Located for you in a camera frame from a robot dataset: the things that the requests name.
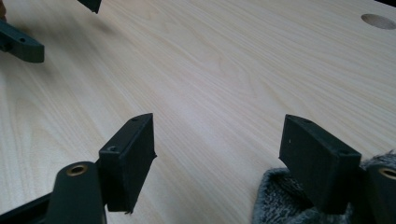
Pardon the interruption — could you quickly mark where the grey fluffy cloth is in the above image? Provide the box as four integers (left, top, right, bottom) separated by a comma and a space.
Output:
251, 150, 396, 224

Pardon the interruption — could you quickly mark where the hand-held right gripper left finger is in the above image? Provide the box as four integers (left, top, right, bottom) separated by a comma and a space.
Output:
98, 112, 158, 215

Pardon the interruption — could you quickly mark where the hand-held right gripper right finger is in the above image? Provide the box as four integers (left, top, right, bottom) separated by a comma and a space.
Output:
278, 114, 362, 216

